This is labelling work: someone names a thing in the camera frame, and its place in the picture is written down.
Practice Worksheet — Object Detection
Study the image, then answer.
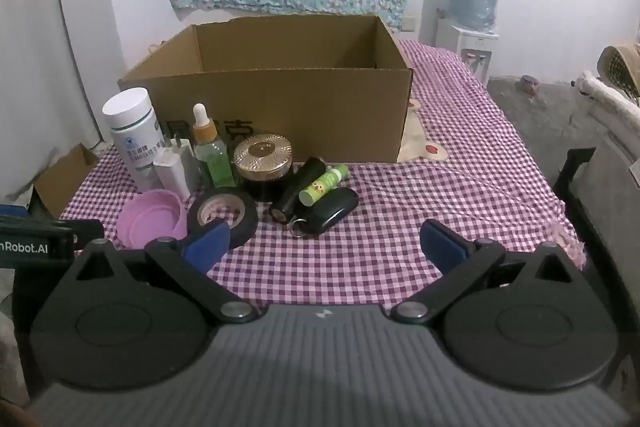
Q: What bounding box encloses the black tape roll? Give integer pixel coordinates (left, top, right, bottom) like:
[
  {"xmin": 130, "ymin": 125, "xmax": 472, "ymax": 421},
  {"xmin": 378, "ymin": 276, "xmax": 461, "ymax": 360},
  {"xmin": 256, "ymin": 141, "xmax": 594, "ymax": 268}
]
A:
[{"xmin": 187, "ymin": 188, "xmax": 260, "ymax": 250}]

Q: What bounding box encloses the small open cardboard box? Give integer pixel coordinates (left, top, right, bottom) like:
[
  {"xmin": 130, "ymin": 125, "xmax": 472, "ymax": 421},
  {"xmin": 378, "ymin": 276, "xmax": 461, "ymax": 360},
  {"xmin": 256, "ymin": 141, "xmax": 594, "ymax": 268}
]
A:
[{"xmin": 32, "ymin": 143, "xmax": 101, "ymax": 220}]

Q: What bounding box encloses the white charger plug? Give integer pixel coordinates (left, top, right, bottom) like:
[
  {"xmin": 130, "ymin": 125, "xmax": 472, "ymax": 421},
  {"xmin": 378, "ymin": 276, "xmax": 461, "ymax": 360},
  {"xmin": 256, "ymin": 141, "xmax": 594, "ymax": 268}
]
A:
[{"xmin": 153, "ymin": 138, "xmax": 201, "ymax": 200}]

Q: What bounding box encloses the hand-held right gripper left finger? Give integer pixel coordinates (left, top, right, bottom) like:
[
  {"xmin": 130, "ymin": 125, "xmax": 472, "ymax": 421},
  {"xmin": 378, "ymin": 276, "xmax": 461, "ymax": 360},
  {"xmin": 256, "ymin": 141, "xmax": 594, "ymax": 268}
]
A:
[{"xmin": 65, "ymin": 218, "xmax": 261, "ymax": 325}]

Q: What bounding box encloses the black jar with gold lid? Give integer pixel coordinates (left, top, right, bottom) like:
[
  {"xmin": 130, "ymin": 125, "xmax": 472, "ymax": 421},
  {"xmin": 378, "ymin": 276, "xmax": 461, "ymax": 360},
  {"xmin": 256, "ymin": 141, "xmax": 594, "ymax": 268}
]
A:
[{"xmin": 234, "ymin": 133, "xmax": 296, "ymax": 202}]

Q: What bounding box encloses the green dropper bottle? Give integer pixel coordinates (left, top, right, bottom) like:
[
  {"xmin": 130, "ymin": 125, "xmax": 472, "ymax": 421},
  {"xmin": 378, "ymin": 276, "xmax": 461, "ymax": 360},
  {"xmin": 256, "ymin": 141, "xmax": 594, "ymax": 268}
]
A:
[{"xmin": 192, "ymin": 103, "xmax": 237, "ymax": 188}]

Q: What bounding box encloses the purple checked tablecloth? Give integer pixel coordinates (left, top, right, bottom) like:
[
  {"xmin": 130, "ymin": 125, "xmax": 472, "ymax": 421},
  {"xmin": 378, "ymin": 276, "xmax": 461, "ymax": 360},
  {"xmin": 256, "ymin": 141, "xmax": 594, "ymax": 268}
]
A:
[{"xmin": 60, "ymin": 39, "xmax": 587, "ymax": 308}]

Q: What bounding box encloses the small green tube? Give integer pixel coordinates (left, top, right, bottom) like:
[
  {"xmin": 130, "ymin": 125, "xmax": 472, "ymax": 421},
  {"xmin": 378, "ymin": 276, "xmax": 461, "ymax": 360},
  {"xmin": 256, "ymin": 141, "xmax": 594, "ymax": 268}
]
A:
[{"xmin": 298, "ymin": 163, "xmax": 349, "ymax": 206}]

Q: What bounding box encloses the white pill bottle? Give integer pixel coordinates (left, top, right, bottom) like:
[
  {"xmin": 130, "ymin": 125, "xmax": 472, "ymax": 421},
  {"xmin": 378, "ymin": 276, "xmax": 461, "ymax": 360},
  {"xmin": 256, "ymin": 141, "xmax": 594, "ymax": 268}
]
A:
[{"xmin": 102, "ymin": 89, "xmax": 168, "ymax": 188}]

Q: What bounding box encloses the brown cardboard box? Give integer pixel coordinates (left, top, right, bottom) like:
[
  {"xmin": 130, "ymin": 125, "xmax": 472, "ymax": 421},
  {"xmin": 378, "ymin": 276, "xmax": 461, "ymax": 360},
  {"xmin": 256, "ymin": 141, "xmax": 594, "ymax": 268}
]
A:
[{"xmin": 117, "ymin": 14, "xmax": 415, "ymax": 164}]

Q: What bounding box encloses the black chair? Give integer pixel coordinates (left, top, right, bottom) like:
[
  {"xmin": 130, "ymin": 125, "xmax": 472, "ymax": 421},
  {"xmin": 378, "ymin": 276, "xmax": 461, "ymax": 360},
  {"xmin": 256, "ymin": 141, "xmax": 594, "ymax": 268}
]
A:
[{"xmin": 552, "ymin": 127, "xmax": 640, "ymax": 358}]

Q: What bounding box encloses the pink plastic cup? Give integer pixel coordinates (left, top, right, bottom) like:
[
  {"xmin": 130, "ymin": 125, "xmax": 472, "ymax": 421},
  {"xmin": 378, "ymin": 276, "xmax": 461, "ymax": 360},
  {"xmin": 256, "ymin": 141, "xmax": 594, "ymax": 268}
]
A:
[{"xmin": 116, "ymin": 188, "xmax": 188, "ymax": 250}]

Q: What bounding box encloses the woven straw hat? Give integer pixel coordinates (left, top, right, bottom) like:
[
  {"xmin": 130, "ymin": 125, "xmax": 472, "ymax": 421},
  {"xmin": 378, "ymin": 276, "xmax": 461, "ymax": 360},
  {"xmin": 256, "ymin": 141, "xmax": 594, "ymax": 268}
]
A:
[{"xmin": 597, "ymin": 39, "xmax": 640, "ymax": 100}]

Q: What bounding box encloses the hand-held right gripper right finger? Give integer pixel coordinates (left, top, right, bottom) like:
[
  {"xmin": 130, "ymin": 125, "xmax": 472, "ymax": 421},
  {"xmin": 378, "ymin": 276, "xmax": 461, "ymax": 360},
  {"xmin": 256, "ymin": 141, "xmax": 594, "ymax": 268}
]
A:
[{"xmin": 390, "ymin": 219, "xmax": 588, "ymax": 325}]

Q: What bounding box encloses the black cylinder tube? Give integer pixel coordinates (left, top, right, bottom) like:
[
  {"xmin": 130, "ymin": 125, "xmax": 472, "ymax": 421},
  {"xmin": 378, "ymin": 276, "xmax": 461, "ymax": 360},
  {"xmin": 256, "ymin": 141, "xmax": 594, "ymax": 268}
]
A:
[{"xmin": 268, "ymin": 156, "xmax": 327, "ymax": 224}]

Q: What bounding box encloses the white knitted cloth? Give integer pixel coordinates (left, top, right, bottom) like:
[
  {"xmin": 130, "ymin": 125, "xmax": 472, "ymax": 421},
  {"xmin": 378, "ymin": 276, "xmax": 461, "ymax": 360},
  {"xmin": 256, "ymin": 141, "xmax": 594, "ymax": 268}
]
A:
[{"xmin": 575, "ymin": 71, "xmax": 640, "ymax": 132}]

